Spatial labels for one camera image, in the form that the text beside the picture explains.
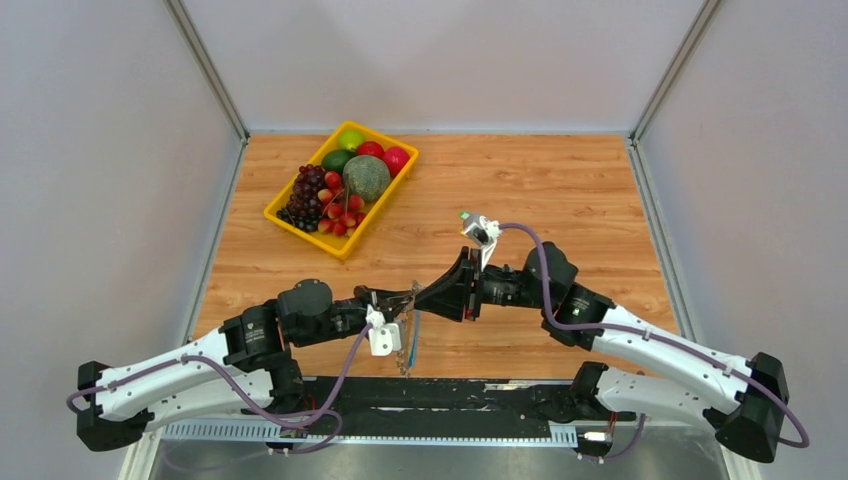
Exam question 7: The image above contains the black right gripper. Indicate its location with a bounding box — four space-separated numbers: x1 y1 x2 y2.
413 248 551 323

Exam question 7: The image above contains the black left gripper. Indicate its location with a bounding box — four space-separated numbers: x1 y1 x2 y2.
295 285 414 347

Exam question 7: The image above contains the keyring bunch with blue tag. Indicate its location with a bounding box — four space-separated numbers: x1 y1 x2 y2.
395 281 423 378

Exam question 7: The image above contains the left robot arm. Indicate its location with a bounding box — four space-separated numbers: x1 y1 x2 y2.
66 279 421 452

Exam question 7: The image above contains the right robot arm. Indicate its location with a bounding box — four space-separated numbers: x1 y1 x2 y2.
416 241 792 464

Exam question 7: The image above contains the yellow plastic fruit tray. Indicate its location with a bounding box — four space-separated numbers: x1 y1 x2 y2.
263 121 419 260

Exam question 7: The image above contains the dark grape bunch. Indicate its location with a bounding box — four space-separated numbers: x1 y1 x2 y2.
276 164 327 233

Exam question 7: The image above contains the green cantaloupe melon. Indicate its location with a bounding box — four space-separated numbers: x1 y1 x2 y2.
342 155 392 202

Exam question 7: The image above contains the pink red fruit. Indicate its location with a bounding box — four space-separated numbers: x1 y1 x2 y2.
381 146 410 178

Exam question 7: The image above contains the dark green lime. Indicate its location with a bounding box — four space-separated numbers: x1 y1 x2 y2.
321 149 355 174

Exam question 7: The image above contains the red apple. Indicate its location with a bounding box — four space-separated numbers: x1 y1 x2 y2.
356 141 385 159

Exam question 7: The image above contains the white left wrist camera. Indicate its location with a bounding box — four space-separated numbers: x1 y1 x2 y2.
365 305 406 357

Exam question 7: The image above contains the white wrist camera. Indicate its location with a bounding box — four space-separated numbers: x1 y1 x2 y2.
461 213 501 269
365 305 406 357

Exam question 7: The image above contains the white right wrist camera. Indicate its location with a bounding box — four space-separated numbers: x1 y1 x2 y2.
461 213 501 269

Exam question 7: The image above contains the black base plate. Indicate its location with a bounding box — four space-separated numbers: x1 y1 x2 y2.
241 376 621 442

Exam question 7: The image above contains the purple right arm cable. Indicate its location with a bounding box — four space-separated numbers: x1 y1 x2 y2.
498 222 812 463

